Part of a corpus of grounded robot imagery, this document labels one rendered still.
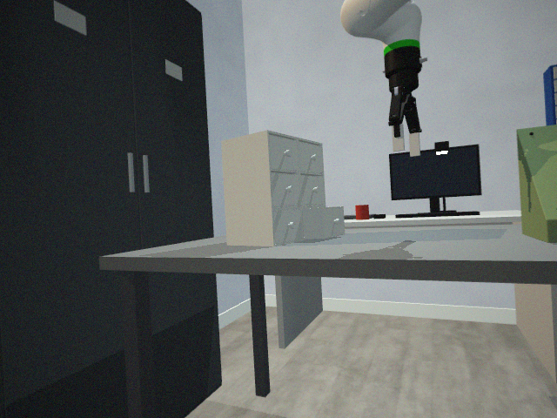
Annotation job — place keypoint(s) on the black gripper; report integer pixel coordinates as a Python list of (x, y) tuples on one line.
[(404, 105)]

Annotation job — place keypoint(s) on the grey drawer front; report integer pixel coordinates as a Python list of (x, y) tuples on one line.
[(323, 222), (312, 188), (310, 157), (285, 189), (283, 153), (287, 225)]

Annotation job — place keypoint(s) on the small beige chest of grey drawers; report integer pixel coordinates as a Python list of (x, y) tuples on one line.
[(248, 189)]

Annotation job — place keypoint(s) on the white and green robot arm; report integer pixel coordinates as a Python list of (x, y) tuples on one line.
[(396, 23)]

